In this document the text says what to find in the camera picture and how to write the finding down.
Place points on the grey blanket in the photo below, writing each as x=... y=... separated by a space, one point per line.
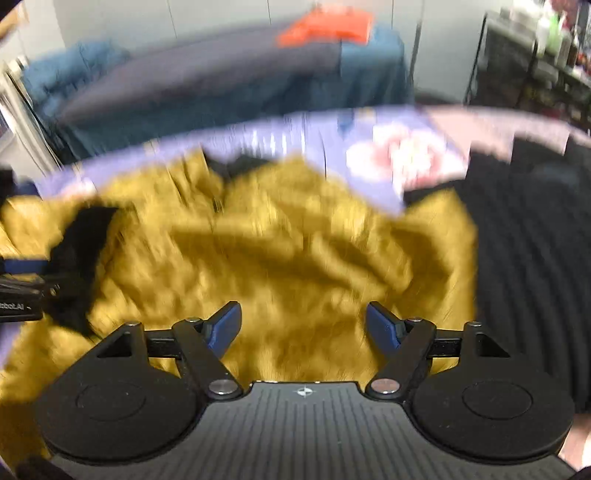
x=206 y=65

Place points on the black ribbed knit sweater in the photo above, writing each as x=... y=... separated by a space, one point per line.
x=533 y=275

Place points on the gold satin black-lined garment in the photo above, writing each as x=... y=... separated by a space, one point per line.
x=301 y=254

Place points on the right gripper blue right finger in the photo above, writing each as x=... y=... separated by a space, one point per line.
x=386 y=330

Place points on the orange folded cloth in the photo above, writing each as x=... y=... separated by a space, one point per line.
x=329 y=25

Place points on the blue crumpled duvet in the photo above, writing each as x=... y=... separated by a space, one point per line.
x=53 y=79

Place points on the purple floral bed sheet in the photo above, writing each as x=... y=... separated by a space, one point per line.
x=378 y=160

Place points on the pink fuzzy blanket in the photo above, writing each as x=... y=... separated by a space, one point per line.
x=492 y=132

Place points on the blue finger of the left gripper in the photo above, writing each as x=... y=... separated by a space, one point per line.
x=22 y=266

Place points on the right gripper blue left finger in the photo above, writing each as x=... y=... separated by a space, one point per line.
x=221 y=329

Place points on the black metal storage rack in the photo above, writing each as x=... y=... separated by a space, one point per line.
x=508 y=73

